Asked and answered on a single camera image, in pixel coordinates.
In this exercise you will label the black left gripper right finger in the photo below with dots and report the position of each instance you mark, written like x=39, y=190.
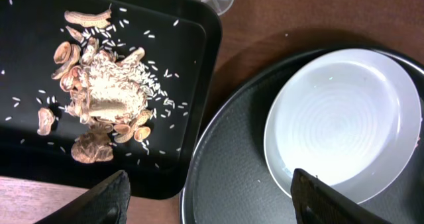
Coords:
x=316, y=202

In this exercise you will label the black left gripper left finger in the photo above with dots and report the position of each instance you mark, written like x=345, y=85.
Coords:
x=105, y=203

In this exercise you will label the black rectangular waste tray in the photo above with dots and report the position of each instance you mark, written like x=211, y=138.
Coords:
x=181, y=39

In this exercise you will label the round black serving tray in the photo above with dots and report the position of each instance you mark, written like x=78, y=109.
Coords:
x=228, y=180

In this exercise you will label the peanut shells and rice pile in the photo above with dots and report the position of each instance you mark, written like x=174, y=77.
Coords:
x=89, y=77

